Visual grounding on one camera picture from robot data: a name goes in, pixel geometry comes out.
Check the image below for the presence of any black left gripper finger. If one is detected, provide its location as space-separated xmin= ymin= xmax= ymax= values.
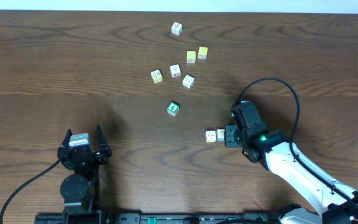
xmin=61 ymin=129 xmax=72 ymax=147
xmin=96 ymin=124 xmax=109 ymax=149

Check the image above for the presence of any blue sided wooden block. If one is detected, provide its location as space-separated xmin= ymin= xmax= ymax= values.
xmin=216 ymin=129 xmax=225 ymax=141

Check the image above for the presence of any yellow sided wooden block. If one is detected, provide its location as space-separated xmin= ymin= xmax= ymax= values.
xmin=205 ymin=130 xmax=217 ymax=143

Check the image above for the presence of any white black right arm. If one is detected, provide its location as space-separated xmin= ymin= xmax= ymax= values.
xmin=224 ymin=125 xmax=358 ymax=223

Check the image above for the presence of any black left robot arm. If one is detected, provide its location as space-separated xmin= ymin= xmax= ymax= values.
xmin=57 ymin=125 xmax=112 ymax=214

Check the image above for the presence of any green number 4 block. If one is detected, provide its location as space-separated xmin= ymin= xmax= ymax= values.
xmin=167 ymin=101 xmax=180 ymax=116

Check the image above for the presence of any wooden block letter B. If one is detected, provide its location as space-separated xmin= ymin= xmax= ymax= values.
xmin=150 ymin=69 xmax=163 ymax=83

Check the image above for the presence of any white wooden block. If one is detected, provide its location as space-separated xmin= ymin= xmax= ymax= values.
xmin=182 ymin=75 xmax=195 ymax=89

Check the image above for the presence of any wooden block letter W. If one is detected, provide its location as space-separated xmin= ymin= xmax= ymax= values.
xmin=170 ymin=64 xmax=181 ymax=77

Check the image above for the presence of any yellow top wooden block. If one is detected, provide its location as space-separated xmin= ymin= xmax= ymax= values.
xmin=186 ymin=51 xmax=196 ymax=63

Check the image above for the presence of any wooden block number 3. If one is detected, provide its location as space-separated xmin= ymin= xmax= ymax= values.
xmin=171 ymin=22 xmax=183 ymax=35

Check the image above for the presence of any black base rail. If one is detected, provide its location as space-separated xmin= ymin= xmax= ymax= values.
xmin=34 ymin=212 xmax=280 ymax=224

